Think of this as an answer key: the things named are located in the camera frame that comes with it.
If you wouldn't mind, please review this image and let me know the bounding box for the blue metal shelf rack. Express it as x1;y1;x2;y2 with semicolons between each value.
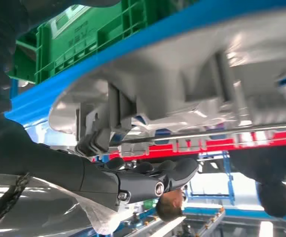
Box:
4;0;286;220

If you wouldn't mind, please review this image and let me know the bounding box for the clear plastic film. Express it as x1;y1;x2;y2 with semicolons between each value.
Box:
0;173;122;236

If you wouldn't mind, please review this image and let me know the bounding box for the green plastic crate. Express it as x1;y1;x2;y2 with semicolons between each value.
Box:
8;0;198;85

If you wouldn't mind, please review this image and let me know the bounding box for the person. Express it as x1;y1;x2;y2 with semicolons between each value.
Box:
155;188;189;223
229;144;286;219

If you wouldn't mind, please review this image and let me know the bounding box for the red barrier band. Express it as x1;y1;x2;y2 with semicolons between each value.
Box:
109;129;286;161

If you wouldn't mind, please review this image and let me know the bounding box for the black braided cable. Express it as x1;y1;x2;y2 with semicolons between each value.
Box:
0;173;31;234

